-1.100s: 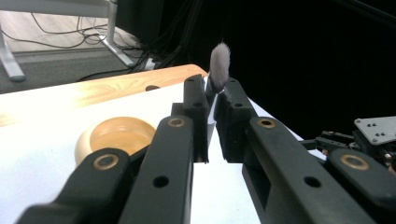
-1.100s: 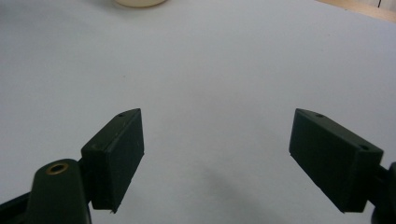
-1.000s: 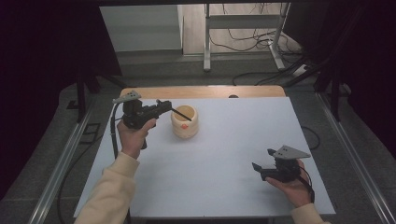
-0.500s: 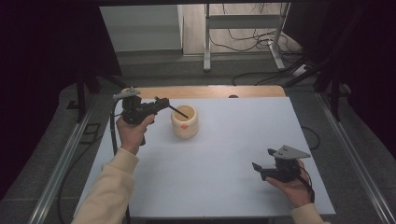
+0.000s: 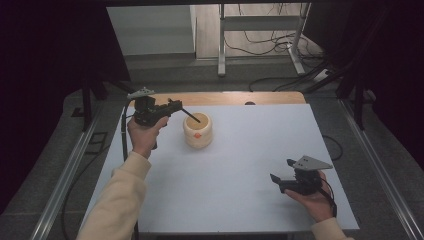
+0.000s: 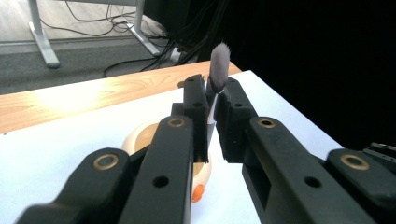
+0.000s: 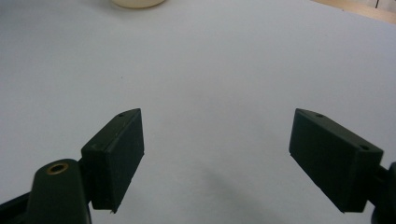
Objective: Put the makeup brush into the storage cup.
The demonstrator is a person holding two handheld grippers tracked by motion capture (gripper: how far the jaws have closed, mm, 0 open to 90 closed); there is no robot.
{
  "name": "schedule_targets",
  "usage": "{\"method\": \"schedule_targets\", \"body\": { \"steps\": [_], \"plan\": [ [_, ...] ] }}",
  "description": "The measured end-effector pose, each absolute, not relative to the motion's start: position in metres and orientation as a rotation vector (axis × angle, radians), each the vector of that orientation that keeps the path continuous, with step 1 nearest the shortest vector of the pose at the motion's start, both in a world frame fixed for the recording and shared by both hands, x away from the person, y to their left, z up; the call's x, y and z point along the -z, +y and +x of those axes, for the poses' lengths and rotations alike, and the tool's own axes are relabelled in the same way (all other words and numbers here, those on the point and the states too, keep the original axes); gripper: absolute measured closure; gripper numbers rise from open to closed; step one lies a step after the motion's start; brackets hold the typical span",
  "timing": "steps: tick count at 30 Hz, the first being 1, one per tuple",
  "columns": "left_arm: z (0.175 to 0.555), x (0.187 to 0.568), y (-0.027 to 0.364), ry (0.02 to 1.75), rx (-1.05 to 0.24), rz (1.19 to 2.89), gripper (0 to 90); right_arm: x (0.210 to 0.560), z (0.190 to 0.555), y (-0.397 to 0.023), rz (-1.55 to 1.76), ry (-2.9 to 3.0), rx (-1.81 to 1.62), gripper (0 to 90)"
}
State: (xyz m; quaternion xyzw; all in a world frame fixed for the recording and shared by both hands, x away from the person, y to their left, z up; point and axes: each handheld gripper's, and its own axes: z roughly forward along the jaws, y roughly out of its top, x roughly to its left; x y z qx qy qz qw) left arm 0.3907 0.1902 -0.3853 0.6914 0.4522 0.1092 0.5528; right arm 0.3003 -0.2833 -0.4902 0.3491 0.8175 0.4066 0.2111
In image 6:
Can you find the white power strip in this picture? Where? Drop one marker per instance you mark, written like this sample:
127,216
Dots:
175,55

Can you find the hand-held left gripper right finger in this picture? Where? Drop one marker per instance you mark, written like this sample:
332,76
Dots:
233,130

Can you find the grey metal desk leg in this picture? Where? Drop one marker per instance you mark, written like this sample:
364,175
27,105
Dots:
42,37
141,31

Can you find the dark curtain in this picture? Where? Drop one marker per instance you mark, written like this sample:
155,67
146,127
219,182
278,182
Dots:
311,62

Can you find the white table mat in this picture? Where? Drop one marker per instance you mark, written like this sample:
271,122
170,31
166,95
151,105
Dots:
62,155

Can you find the cream duck-shaped container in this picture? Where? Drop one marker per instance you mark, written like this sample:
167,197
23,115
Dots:
140,138

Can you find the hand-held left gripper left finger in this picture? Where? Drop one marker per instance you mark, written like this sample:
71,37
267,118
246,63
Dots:
197,124

